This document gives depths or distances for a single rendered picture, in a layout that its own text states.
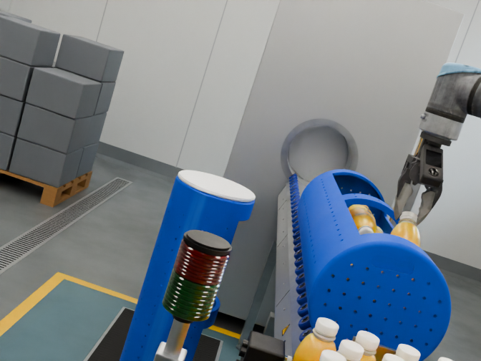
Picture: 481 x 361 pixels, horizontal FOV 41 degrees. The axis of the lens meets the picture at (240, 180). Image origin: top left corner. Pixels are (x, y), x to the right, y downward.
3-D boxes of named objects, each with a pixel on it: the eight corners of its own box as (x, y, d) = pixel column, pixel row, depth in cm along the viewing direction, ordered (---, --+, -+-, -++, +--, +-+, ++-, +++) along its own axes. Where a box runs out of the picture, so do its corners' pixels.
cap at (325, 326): (336, 333, 111) (340, 324, 110) (334, 341, 107) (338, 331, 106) (315, 324, 111) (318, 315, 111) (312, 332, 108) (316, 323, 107)
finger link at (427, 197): (423, 222, 155) (429, 185, 153) (428, 228, 149) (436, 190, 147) (410, 220, 155) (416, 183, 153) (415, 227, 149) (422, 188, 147)
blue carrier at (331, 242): (371, 260, 216) (393, 180, 211) (429, 390, 130) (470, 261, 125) (288, 241, 217) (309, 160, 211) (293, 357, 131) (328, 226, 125)
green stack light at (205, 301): (212, 308, 85) (222, 274, 84) (206, 327, 79) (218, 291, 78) (166, 293, 85) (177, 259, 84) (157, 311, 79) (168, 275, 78)
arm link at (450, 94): (479, 66, 137) (437, 55, 143) (458, 122, 139) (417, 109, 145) (492, 74, 144) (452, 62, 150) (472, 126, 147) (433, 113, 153)
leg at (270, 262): (246, 348, 344) (283, 241, 332) (245, 352, 338) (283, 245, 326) (235, 344, 344) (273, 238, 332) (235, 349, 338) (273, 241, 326)
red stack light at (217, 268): (223, 273, 84) (232, 246, 83) (218, 291, 78) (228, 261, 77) (177, 258, 84) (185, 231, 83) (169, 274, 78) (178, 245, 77)
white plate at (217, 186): (203, 193, 200) (202, 196, 201) (270, 203, 217) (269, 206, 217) (164, 165, 222) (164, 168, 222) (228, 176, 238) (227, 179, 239)
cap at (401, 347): (420, 364, 109) (424, 355, 109) (409, 367, 106) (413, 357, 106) (401, 352, 112) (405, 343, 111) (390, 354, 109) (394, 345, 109)
